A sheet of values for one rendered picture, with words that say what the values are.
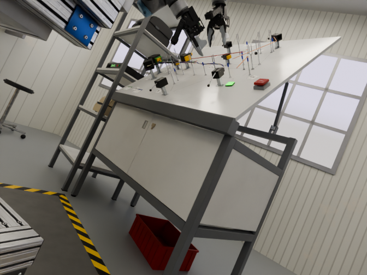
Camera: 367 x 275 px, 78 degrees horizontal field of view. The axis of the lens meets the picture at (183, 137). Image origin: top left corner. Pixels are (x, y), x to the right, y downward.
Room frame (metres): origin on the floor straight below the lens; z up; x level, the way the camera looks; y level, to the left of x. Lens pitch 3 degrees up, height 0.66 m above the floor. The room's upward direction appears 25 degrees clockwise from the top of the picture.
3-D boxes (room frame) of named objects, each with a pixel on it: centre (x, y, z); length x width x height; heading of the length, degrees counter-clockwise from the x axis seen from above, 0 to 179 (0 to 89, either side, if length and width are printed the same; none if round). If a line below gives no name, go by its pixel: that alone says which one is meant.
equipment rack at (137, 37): (2.18, 0.70, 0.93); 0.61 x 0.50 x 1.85; 42
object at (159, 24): (2.07, 0.67, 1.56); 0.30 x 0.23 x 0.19; 134
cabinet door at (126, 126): (1.57, 0.40, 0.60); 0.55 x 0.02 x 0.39; 42
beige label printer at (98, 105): (2.06, 0.66, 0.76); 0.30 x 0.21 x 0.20; 136
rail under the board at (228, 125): (1.35, 0.23, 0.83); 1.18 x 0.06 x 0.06; 42
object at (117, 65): (2.10, 0.70, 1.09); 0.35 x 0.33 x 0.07; 42
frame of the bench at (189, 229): (1.56, 0.00, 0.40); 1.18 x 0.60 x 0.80; 42
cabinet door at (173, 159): (1.16, 0.03, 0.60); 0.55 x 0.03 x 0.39; 42
